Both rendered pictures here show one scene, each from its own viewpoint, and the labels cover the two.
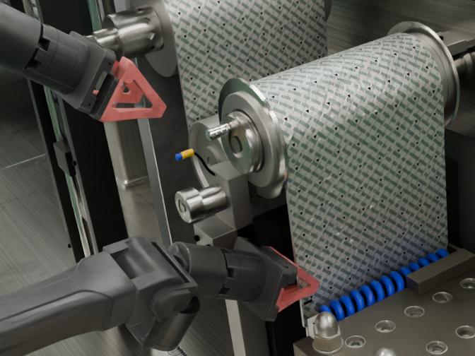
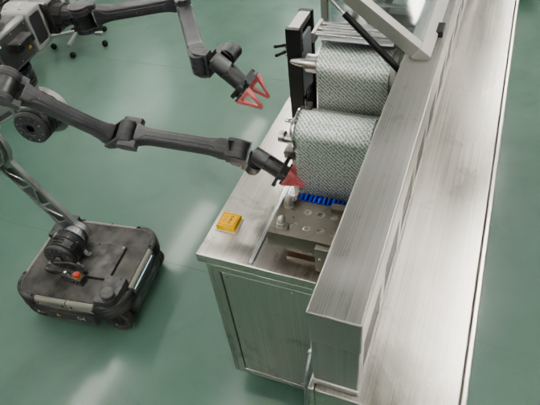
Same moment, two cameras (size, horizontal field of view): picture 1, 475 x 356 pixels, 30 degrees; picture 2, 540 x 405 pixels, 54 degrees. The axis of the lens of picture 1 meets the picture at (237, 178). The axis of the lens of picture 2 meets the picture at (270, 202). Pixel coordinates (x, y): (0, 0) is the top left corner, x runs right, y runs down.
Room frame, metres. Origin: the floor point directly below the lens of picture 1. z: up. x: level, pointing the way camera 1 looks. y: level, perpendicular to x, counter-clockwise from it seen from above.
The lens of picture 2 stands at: (0.04, -1.04, 2.29)
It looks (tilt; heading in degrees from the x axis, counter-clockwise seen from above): 45 degrees down; 53
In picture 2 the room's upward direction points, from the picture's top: 8 degrees counter-clockwise
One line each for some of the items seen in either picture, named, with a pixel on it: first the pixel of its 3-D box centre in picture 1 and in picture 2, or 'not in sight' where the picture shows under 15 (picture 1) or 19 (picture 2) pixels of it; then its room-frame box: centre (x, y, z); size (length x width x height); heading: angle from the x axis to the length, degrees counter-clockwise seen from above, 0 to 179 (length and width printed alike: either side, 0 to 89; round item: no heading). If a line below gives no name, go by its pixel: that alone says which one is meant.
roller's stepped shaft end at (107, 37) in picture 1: (91, 45); (298, 62); (1.13, 0.16, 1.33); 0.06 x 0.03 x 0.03; 117
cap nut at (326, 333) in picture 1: (326, 329); (288, 200); (0.83, -0.08, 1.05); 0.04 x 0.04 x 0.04
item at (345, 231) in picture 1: (373, 228); (331, 181); (0.95, -0.16, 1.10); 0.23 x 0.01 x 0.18; 117
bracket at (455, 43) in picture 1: (444, 42); not in sight; (1.09, -0.29, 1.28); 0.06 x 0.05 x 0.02; 117
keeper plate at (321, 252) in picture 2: not in sight; (330, 261); (0.79, -0.31, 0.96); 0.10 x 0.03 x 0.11; 117
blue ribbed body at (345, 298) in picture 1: (389, 287); (330, 203); (0.93, -0.17, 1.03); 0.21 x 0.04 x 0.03; 117
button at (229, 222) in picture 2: not in sight; (229, 222); (0.70, 0.11, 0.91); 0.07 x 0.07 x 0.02; 27
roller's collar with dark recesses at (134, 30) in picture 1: (132, 33); (315, 63); (1.16, 0.11, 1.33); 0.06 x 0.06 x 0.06; 27
